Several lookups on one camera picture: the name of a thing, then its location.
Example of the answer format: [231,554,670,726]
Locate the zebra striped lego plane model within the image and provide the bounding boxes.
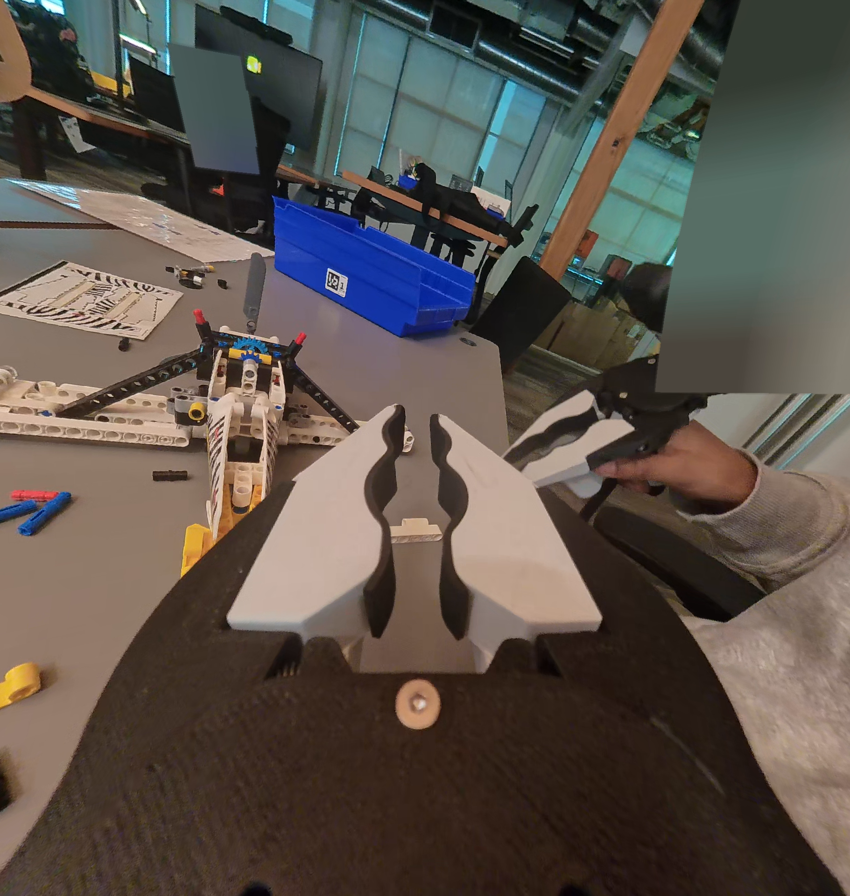
[0,252,417,581]

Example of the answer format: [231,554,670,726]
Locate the open instruction booklet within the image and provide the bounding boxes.
[8,178,275,263]

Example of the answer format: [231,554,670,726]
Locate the zebra sticker sheet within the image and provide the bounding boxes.
[0,260,185,343]

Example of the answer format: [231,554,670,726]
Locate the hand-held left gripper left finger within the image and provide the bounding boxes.
[225,404,407,648]

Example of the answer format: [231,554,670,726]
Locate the black computer monitor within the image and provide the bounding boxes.
[195,3,324,151]

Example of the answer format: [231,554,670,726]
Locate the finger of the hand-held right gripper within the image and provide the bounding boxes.
[523,428,602,500]
[503,389,604,468]

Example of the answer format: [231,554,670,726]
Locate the brown cardboard box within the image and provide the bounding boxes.
[537,297,660,372]

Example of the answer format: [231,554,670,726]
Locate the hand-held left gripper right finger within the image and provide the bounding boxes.
[429,413,604,672]

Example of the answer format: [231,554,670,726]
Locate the blue plastic storage bin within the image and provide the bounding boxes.
[272,196,477,339]

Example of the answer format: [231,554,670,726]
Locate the wooden support post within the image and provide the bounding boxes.
[539,0,707,281]

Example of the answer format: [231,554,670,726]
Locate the curved plywood chair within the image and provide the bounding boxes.
[0,0,34,102]

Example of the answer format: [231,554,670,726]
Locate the person's right hand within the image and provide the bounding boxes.
[598,419,760,515]

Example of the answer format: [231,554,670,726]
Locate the person's grey fleece hoodie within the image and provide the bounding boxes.
[684,490,850,896]

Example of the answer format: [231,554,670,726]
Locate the black chair armrest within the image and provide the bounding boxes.
[593,504,769,624]

